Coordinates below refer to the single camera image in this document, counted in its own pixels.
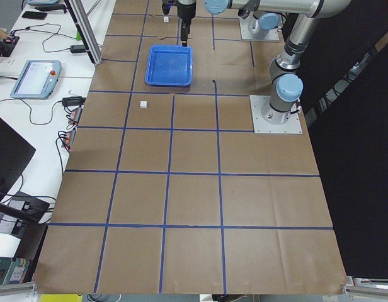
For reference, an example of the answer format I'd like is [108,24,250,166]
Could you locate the black monitor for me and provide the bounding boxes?
[0,118,36,201]

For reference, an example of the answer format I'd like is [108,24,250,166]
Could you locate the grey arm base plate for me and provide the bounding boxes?
[249,95,302,135]

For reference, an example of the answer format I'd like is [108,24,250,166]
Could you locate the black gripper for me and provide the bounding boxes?
[176,0,196,47]

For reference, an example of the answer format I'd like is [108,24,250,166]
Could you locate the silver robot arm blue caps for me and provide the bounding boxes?
[204,0,350,125]

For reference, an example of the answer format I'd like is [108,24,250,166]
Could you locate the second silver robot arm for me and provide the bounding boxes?
[239,11,281,41]

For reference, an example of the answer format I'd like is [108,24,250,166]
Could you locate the brown paper table cover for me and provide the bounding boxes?
[33,1,346,294]

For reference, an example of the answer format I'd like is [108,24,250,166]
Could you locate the aluminium frame post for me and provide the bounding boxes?
[64,0,102,66]

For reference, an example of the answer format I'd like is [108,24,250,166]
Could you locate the blue plastic tray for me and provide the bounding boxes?
[145,45,193,86]

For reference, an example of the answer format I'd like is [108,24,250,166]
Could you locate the black power adapter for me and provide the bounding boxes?
[69,45,86,53]

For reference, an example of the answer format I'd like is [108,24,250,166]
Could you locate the black smartphone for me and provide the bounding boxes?
[21,11,47,20]

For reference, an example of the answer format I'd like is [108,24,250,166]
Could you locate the blue teach pendant tablet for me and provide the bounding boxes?
[10,60,62,99]

